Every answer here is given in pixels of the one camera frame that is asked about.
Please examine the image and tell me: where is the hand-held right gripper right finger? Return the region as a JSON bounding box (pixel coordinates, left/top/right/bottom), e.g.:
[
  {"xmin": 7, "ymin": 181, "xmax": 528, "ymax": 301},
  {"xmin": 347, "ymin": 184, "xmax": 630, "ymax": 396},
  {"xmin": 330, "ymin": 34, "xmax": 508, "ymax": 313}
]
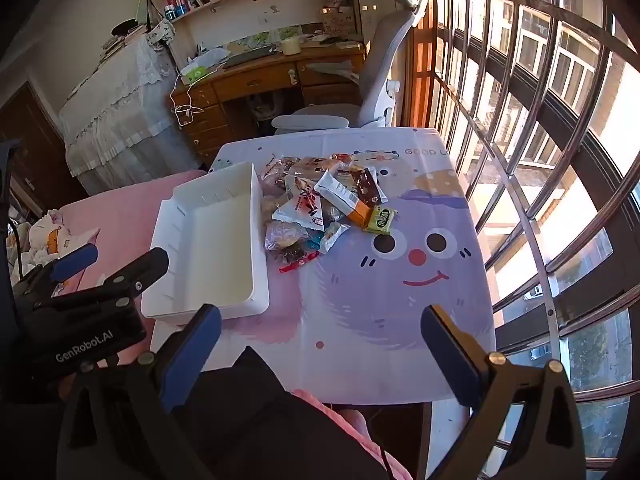
[{"xmin": 420, "ymin": 304, "xmax": 586, "ymax": 480}]

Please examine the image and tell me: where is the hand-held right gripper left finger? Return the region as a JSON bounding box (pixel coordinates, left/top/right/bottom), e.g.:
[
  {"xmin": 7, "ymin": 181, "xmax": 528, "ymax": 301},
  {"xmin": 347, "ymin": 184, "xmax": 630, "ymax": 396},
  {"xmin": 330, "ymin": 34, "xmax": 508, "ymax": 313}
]
[{"xmin": 56, "ymin": 304, "xmax": 223, "ymax": 480}]

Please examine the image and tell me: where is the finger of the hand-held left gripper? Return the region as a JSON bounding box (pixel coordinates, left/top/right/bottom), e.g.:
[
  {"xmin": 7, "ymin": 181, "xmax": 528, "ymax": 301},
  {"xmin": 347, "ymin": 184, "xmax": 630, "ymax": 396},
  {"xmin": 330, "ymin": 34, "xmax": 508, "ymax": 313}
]
[
  {"xmin": 50, "ymin": 247, "xmax": 171, "ymax": 311},
  {"xmin": 12, "ymin": 242, "xmax": 99, "ymax": 311}
]

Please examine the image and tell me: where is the white plastic tray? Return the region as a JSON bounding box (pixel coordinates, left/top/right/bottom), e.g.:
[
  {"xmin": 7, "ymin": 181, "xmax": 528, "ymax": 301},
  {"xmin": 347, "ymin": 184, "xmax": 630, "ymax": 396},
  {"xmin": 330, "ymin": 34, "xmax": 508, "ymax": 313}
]
[{"xmin": 140, "ymin": 161, "xmax": 271, "ymax": 322}]

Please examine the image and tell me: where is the red-edged clear packet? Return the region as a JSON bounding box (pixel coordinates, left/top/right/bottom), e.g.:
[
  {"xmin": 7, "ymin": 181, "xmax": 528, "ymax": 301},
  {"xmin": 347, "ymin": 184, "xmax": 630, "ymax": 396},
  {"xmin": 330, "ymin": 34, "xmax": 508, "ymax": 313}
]
[{"xmin": 277, "ymin": 249, "xmax": 321, "ymax": 273}]

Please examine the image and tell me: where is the clear nut cluster packet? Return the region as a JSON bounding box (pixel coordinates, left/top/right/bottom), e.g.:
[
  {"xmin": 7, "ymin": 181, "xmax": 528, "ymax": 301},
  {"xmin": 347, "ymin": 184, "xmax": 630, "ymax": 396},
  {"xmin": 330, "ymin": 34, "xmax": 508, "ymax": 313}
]
[
  {"xmin": 265, "ymin": 157, "xmax": 301, "ymax": 181},
  {"xmin": 260, "ymin": 177, "xmax": 291, "ymax": 200}
]

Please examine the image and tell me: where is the green snack packet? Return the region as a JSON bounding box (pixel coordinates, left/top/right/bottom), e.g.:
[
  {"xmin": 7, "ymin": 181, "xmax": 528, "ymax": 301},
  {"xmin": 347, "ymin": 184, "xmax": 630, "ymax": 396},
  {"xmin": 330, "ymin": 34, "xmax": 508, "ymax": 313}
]
[{"xmin": 362, "ymin": 204, "xmax": 397, "ymax": 236}]

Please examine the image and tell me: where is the brown snack packet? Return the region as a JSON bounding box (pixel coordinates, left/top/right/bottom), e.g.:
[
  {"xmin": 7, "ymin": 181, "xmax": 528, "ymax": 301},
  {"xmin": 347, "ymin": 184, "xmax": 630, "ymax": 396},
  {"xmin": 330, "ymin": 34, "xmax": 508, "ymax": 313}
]
[{"xmin": 347, "ymin": 166, "xmax": 383, "ymax": 207}]

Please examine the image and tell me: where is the white and orange biscuit packet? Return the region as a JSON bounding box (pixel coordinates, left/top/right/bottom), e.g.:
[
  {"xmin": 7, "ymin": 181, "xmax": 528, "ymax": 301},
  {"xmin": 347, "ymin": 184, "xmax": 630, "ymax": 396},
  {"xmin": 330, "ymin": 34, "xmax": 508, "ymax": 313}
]
[{"xmin": 313, "ymin": 169, "xmax": 373, "ymax": 225}]

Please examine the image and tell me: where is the clear bread packet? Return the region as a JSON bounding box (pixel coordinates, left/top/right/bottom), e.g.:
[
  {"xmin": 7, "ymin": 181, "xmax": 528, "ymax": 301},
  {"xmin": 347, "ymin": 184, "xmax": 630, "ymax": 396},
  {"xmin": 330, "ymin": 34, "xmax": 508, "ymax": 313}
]
[{"xmin": 286, "ymin": 156, "xmax": 346, "ymax": 179}]

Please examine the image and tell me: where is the printed quilt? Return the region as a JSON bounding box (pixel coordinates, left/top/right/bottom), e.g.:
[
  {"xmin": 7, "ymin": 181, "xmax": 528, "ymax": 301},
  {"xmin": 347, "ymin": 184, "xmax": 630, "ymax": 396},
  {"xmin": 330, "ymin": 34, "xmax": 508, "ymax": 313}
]
[{"xmin": 27, "ymin": 210, "xmax": 101, "ymax": 267}]

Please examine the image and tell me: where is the pink blanket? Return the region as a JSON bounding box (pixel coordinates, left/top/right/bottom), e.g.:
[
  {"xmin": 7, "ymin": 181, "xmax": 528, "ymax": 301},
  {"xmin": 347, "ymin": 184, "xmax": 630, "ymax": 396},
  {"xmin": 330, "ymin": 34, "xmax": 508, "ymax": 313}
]
[{"xmin": 10, "ymin": 170, "xmax": 208, "ymax": 361}]

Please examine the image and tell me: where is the person's dark clothing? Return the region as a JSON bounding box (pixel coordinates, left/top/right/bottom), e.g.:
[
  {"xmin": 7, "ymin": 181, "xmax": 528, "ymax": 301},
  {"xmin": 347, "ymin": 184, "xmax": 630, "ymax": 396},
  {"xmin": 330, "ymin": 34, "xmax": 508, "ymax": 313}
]
[{"xmin": 172, "ymin": 345, "xmax": 401, "ymax": 480}]

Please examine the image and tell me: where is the pink fleece cloth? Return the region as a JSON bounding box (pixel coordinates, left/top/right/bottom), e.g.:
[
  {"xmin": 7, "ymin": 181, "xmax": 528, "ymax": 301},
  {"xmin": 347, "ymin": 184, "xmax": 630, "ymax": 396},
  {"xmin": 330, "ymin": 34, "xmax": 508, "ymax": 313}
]
[{"xmin": 290, "ymin": 387, "xmax": 416, "ymax": 480}]

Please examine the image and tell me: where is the brown wooden door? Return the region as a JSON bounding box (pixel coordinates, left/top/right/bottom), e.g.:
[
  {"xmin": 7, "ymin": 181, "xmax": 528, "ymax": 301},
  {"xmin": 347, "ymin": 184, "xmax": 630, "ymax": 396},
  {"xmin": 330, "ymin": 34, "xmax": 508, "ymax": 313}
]
[{"xmin": 0, "ymin": 82, "xmax": 86, "ymax": 221}]

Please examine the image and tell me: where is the white lace cover cloth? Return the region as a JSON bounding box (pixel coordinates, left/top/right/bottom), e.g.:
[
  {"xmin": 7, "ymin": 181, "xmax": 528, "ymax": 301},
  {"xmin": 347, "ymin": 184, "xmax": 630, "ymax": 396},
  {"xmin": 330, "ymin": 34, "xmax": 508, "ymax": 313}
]
[{"xmin": 59, "ymin": 35, "xmax": 201, "ymax": 196}]

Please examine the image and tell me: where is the green tissue box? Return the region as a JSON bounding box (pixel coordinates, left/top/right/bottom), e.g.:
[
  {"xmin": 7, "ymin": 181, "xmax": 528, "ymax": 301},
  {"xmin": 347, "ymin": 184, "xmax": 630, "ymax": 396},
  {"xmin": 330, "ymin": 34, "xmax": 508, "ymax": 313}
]
[{"xmin": 180, "ymin": 62, "xmax": 213, "ymax": 86}]

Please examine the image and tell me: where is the trash bin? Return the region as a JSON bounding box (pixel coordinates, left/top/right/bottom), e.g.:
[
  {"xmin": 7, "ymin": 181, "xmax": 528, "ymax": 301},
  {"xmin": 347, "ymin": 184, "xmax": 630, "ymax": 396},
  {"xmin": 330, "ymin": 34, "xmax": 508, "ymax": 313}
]
[{"xmin": 250, "ymin": 95, "xmax": 281, "ymax": 123}]

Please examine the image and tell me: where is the wooden desk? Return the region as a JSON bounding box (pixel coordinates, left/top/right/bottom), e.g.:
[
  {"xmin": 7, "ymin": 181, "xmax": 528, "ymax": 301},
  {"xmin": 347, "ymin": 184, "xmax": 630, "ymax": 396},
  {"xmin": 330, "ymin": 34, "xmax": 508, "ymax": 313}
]
[{"xmin": 170, "ymin": 42, "xmax": 368, "ymax": 168}]

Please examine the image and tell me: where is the floral cloth bag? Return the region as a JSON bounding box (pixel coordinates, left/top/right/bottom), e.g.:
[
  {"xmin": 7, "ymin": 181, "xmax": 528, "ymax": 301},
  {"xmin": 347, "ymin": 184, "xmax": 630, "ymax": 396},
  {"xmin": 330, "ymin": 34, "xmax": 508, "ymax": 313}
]
[{"xmin": 147, "ymin": 20, "xmax": 176, "ymax": 51}]

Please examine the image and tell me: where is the dark keyboard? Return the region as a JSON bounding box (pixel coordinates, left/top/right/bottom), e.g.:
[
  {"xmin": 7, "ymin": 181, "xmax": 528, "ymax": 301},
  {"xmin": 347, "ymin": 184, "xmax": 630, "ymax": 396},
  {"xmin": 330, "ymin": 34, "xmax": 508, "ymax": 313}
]
[{"xmin": 222, "ymin": 46, "xmax": 278, "ymax": 68}]

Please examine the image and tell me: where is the window with metal grille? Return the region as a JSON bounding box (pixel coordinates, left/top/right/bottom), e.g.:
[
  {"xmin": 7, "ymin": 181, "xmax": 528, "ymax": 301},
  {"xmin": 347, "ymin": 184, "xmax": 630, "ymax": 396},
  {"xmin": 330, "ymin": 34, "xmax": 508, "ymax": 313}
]
[{"xmin": 400, "ymin": 0, "xmax": 640, "ymax": 480}]

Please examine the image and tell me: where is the grey office chair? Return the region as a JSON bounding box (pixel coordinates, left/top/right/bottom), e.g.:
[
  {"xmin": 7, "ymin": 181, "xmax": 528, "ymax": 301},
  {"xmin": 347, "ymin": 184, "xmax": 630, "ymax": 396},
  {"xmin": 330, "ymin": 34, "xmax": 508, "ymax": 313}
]
[{"xmin": 271, "ymin": 0, "xmax": 431, "ymax": 136}]

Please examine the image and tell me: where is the wooden bookshelf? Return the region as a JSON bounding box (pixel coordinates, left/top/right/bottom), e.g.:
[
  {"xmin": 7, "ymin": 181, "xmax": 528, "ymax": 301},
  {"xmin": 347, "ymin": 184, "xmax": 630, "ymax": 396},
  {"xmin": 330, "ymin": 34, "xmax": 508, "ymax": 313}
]
[{"xmin": 137, "ymin": 0, "xmax": 361, "ymax": 56}]

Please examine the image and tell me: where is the cardboard box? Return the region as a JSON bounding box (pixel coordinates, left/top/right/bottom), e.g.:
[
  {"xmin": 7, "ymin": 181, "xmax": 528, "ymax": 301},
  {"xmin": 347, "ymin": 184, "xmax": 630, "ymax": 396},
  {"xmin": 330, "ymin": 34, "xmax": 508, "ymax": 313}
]
[{"xmin": 322, "ymin": 10, "xmax": 358, "ymax": 36}]

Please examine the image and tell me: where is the black cable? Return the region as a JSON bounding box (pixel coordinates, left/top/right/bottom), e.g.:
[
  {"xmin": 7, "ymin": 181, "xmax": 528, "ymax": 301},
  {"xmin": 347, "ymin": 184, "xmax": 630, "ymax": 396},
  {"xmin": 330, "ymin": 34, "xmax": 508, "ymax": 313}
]
[{"xmin": 5, "ymin": 220, "xmax": 26, "ymax": 286}]

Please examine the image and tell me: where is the white charger cable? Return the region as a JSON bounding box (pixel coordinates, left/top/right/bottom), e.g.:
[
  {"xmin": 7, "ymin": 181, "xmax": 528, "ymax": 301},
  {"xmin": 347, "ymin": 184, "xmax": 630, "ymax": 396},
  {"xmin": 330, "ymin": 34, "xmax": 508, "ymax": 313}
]
[{"xmin": 170, "ymin": 67, "xmax": 206, "ymax": 128}]

